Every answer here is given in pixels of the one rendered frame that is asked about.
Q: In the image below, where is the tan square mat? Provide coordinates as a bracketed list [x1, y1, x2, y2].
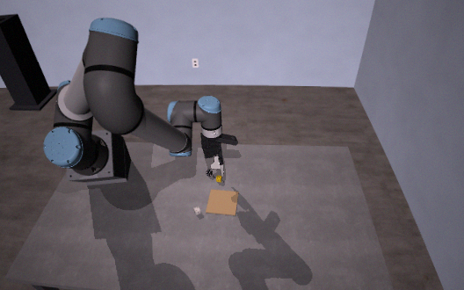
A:
[206, 189, 239, 215]

